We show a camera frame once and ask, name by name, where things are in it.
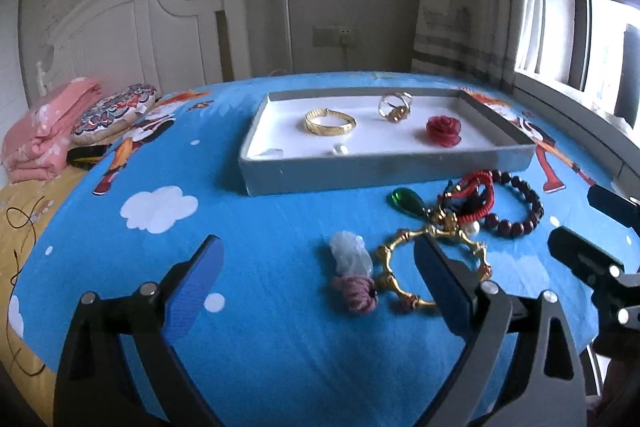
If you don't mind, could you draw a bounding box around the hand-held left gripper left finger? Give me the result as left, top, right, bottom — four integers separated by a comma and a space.
52, 235, 225, 427

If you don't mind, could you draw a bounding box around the black folding fan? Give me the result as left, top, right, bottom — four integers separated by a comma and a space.
66, 143, 113, 170

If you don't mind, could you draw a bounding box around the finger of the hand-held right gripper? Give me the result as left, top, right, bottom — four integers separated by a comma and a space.
547, 227, 627, 290
587, 184, 640, 228

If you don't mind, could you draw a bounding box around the thin white pole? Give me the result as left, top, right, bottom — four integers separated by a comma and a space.
282, 0, 295, 75

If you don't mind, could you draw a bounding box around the person's right forearm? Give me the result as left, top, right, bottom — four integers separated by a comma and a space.
595, 342, 640, 427

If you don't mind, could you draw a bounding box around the white cabinet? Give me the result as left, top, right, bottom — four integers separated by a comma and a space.
0, 0, 31, 158

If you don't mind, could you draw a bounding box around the round patterned cushion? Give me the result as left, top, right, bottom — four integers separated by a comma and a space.
70, 83, 161, 145

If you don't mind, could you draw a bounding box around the white wooden headboard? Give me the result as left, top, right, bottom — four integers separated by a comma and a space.
35, 0, 252, 98

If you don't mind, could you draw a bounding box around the red cord bracelet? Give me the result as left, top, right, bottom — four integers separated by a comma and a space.
435, 170, 496, 238

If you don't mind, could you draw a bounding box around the green teardrop pendant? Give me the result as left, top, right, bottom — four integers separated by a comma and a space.
391, 188, 428, 212

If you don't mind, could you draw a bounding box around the black cable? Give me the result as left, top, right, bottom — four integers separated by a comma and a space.
5, 194, 46, 375

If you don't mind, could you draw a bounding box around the folded pink blanket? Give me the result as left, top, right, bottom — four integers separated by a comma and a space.
1, 77, 103, 184

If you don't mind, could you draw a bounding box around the blue cartoon printed blanket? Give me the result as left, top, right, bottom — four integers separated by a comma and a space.
10, 71, 640, 427

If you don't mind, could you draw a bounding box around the dark framed window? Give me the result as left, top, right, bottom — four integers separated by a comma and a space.
515, 0, 640, 128

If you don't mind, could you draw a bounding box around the grey shallow tray box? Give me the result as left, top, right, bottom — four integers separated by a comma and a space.
238, 88, 536, 196

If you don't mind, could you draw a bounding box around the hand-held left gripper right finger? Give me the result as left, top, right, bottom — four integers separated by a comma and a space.
414, 234, 587, 427

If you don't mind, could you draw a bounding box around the red rose ornament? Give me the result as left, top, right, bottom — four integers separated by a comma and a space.
426, 116, 463, 148

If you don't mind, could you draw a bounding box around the yellow flowered bed sheet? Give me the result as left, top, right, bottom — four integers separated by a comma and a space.
0, 167, 96, 427

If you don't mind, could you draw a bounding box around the gold ring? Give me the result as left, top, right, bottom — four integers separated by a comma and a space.
378, 92, 413, 124

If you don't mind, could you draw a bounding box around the dark red bead bracelet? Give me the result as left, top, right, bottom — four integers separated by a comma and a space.
480, 169, 544, 239

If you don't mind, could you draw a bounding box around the gold bamboo-shaped bangle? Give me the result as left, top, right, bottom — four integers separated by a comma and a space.
375, 227, 493, 310

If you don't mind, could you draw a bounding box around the white jade pendant pink knot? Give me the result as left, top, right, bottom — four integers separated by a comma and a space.
329, 231, 379, 315

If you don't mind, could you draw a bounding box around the wide gold bangle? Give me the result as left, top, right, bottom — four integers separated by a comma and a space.
304, 108, 357, 138

